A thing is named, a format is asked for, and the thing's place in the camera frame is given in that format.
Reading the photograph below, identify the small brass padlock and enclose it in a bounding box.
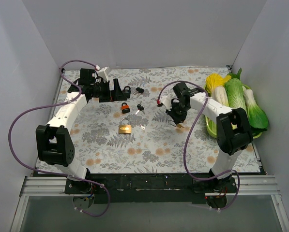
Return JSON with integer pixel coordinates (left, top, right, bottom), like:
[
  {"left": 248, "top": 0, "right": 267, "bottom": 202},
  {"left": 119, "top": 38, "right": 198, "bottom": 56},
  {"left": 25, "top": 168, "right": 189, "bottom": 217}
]
[{"left": 167, "top": 120, "right": 184, "bottom": 128}]

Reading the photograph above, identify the orange black padlock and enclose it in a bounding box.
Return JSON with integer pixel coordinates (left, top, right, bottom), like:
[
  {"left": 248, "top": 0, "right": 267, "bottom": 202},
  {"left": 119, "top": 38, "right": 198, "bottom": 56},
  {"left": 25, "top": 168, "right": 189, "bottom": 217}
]
[{"left": 121, "top": 102, "right": 130, "bottom": 114}]

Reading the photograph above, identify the black-headed key bunch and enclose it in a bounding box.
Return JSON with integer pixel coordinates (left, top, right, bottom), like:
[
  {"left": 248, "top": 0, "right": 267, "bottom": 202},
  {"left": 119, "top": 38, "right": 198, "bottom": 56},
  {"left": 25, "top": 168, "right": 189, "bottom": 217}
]
[{"left": 134, "top": 87, "right": 144, "bottom": 97}]

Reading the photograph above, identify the large brass padlock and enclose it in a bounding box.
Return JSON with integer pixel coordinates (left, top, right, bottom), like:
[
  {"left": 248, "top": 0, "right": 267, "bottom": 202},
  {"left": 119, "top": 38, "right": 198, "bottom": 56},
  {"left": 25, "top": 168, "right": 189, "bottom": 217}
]
[{"left": 118, "top": 117, "right": 132, "bottom": 134}]

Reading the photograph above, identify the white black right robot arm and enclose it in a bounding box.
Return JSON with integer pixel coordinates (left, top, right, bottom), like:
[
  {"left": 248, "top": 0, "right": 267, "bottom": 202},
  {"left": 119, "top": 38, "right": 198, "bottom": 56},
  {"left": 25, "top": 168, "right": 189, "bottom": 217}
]
[{"left": 157, "top": 81, "right": 253, "bottom": 192}]

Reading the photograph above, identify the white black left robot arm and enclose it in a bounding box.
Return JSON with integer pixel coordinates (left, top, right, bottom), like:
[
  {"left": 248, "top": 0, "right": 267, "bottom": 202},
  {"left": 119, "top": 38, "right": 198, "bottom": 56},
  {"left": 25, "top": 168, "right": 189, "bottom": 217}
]
[{"left": 36, "top": 67, "right": 127, "bottom": 193}]

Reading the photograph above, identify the orange black padlock key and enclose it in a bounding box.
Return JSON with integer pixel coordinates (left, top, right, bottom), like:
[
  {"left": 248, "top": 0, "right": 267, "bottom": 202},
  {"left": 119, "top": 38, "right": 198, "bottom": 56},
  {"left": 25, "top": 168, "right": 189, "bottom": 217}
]
[{"left": 135, "top": 104, "right": 144, "bottom": 115}]

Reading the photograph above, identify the green plastic basket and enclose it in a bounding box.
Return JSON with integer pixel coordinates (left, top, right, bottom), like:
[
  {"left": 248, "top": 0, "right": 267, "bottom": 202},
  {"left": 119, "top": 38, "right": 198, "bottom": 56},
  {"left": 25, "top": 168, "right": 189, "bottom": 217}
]
[{"left": 203, "top": 84, "right": 267, "bottom": 140}]

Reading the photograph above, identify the floral patterned mat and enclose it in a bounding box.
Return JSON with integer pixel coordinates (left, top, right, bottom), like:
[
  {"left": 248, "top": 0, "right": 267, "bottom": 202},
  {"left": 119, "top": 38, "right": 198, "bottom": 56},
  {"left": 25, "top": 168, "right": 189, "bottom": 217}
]
[{"left": 36, "top": 67, "right": 261, "bottom": 174}]

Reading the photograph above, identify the yellow-leaf napa cabbage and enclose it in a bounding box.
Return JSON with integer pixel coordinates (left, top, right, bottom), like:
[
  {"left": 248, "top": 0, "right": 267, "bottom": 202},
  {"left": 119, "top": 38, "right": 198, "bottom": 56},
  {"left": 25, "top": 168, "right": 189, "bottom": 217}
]
[{"left": 206, "top": 73, "right": 231, "bottom": 107}]

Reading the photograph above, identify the green napa cabbage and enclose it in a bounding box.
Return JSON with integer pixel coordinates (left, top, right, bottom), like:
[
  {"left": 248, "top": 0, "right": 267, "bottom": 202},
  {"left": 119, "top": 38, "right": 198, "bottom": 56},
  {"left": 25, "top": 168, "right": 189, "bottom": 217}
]
[{"left": 224, "top": 78, "right": 247, "bottom": 113}]

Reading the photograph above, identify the bok choy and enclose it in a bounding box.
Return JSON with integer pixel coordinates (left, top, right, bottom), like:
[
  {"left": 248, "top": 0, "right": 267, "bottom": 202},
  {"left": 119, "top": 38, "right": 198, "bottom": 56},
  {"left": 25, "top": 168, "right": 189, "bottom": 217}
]
[{"left": 243, "top": 89, "right": 269, "bottom": 130}]

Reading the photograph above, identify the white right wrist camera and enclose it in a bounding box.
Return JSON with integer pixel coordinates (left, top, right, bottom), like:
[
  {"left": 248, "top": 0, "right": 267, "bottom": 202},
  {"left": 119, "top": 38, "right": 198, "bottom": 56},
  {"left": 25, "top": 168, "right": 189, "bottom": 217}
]
[{"left": 157, "top": 96, "right": 172, "bottom": 110}]

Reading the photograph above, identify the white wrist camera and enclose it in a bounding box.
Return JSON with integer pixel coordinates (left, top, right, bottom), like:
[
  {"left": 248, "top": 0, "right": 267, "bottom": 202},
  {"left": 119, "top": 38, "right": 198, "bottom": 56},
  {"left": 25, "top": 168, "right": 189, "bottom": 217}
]
[
  {"left": 157, "top": 96, "right": 172, "bottom": 110},
  {"left": 96, "top": 67, "right": 111, "bottom": 82}
]

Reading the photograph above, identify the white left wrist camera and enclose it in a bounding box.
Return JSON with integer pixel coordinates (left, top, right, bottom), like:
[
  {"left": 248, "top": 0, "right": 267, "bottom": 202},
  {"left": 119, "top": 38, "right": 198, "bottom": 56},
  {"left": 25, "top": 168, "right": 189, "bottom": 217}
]
[{"left": 96, "top": 67, "right": 111, "bottom": 82}]

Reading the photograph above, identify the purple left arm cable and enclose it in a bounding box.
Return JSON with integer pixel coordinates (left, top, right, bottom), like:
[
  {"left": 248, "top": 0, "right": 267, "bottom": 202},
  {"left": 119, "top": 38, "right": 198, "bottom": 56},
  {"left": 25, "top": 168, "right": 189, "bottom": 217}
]
[{"left": 8, "top": 59, "right": 111, "bottom": 217}]

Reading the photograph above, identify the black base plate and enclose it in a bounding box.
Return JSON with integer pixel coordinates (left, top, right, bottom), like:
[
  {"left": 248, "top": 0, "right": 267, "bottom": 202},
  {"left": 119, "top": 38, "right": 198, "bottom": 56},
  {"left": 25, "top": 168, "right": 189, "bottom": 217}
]
[{"left": 64, "top": 174, "right": 237, "bottom": 204}]

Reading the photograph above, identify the aluminium frame rail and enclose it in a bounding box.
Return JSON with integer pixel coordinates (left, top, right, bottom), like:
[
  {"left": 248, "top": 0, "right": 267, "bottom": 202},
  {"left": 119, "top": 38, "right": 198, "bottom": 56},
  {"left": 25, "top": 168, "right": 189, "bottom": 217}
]
[{"left": 11, "top": 175, "right": 289, "bottom": 232}]

